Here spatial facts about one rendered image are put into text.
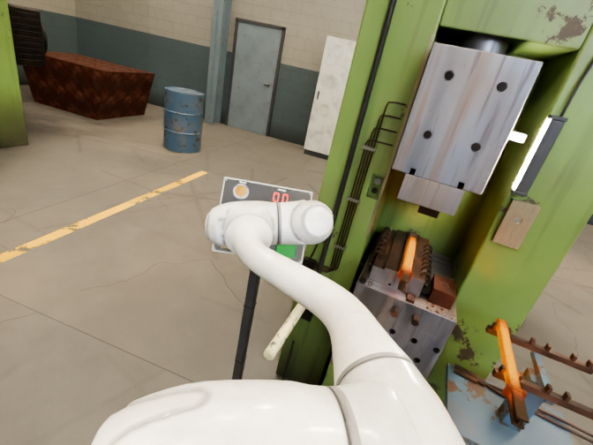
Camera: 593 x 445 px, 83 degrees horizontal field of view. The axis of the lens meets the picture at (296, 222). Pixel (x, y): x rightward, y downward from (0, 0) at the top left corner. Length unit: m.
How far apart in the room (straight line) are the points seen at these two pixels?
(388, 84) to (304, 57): 6.12
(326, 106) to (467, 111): 5.53
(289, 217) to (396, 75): 0.77
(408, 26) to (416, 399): 1.20
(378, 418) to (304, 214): 0.48
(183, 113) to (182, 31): 3.43
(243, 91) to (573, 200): 7.04
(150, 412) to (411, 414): 0.22
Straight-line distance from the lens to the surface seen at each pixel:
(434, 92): 1.21
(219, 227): 0.75
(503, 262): 1.50
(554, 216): 1.46
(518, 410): 1.10
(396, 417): 0.34
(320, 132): 6.71
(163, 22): 8.93
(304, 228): 0.72
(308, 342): 1.89
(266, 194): 1.28
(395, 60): 1.36
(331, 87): 6.61
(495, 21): 1.37
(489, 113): 1.21
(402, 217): 1.79
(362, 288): 1.36
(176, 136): 5.59
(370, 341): 0.42
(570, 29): 1.39
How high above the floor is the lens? 1.64
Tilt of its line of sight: 25 degrees down
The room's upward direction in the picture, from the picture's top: 13 degrees clockwise
